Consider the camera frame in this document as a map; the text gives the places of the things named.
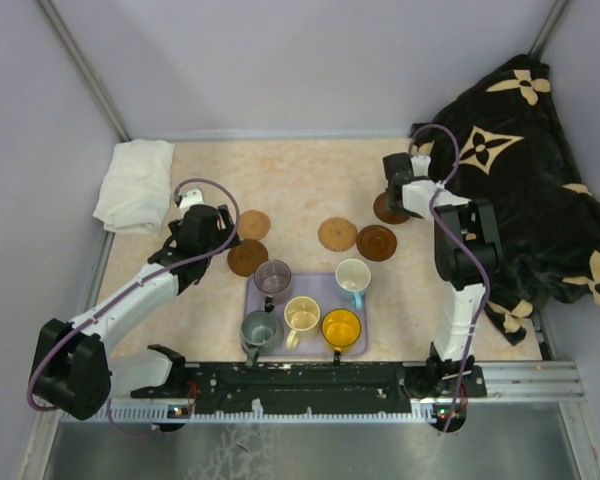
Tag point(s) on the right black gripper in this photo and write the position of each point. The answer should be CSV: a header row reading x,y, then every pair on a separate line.
x,y
415,215

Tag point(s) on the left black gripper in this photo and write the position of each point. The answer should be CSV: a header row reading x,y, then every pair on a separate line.
x,y
223,233

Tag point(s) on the dark wooden coaster back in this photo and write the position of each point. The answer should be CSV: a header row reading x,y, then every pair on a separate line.
x,y
384,214

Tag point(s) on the woven rattan coaster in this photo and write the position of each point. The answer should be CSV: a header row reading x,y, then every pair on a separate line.
x,y
253,225
337,234

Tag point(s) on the white mug blue handle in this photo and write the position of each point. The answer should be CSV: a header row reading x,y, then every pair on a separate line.
x,y
353,278

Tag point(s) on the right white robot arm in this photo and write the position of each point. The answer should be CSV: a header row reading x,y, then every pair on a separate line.
x,y
467,250

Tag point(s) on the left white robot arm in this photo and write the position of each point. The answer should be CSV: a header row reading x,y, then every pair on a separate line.
x,y
72,370

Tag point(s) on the white folded cloth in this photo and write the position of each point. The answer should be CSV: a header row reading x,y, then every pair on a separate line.
x,y
135,193

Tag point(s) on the smoky purple glass mug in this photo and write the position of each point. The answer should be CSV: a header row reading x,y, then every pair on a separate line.
x,y
273,279

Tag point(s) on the black floral blanket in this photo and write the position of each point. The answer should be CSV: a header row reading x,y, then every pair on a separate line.
x,y
502,140

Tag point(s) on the grey green mug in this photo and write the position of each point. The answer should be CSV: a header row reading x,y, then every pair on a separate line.
x,y
260,333

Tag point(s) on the cream yellow mug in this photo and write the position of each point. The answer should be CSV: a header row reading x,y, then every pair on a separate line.
x,y
302,315

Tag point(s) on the lavender plastic tray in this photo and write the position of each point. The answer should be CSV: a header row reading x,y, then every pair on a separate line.
x,y
321,287

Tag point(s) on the amber yellow glass mug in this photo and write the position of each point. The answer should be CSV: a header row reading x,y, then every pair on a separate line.
x,y
341,330

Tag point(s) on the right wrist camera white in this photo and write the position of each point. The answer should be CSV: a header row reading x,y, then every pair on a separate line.
x,y
420,165

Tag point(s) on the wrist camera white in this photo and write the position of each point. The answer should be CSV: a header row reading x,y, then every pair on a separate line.
x,y
186,199
420,165

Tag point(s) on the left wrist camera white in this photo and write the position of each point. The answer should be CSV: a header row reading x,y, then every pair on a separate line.
x,y
186,199

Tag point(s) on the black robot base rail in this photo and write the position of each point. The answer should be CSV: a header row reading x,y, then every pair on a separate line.
x,y
324,389

